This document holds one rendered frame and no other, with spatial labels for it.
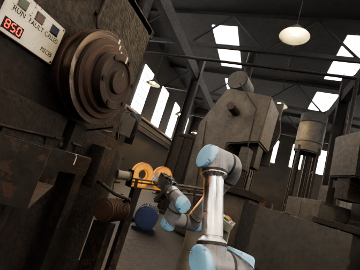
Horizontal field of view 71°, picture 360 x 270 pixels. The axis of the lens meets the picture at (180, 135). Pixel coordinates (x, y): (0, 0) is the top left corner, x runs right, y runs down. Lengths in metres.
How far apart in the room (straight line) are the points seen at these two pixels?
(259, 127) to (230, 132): 0.42
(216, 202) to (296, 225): 2.10
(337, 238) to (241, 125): 1.78
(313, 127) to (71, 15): 9.19
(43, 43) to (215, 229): 1.04
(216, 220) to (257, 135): 2.75
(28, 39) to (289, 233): 2.79
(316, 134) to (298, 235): 7.10
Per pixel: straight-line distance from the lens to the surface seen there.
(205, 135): 3.96
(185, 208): 1.27
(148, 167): 1.67
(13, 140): 0.65
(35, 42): 1.26
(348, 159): 4.38
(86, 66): 1.23
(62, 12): 1.39
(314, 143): 9.82
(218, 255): 1.00
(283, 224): 3.03
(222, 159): 1.10
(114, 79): 1.28
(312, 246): 3.17
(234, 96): 4.03
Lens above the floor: 0.74
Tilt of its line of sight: 10 degrees up
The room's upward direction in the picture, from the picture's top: 17 degrees clockwise
